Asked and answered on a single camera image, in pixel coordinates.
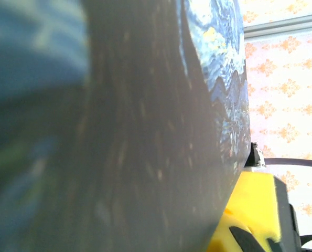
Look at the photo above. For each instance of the aluminium corner post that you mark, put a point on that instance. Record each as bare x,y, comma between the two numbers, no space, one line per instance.
281,26

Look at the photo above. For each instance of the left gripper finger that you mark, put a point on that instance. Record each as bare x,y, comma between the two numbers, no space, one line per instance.
221,241

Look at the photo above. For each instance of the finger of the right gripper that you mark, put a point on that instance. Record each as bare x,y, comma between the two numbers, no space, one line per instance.
258,199

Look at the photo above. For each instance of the starry night print box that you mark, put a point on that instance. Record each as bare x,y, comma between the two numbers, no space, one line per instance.
145,131

